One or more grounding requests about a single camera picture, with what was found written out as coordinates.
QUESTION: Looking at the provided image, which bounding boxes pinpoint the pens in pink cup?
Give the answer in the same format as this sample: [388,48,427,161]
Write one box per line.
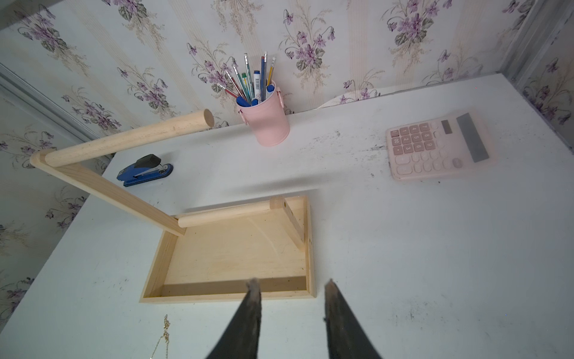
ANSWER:
[212,52,281,105]

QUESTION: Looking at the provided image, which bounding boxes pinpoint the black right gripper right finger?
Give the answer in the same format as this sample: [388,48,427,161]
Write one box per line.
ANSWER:
[324,280,382,359]

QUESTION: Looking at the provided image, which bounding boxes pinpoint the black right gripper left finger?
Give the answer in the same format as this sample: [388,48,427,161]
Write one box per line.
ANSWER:
[207,278,262,358]

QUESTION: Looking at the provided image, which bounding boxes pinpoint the wooden jewelry display stand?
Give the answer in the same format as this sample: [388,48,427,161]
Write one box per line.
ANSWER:
[30,110,316,304]

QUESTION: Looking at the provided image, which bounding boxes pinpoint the short gold chain bracelet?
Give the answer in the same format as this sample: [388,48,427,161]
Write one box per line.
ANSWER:
[149,313,172,359]

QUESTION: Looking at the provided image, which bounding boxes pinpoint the pink pen holder cup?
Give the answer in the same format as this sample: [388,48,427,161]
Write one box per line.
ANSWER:
[236,82,290,147]

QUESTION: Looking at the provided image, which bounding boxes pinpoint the blue black stapler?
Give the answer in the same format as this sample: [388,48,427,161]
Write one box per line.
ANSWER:
[117,154,173,187]

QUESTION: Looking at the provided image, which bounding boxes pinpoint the pink calculator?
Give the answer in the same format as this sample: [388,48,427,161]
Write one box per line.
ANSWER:
[386,108,497,181]

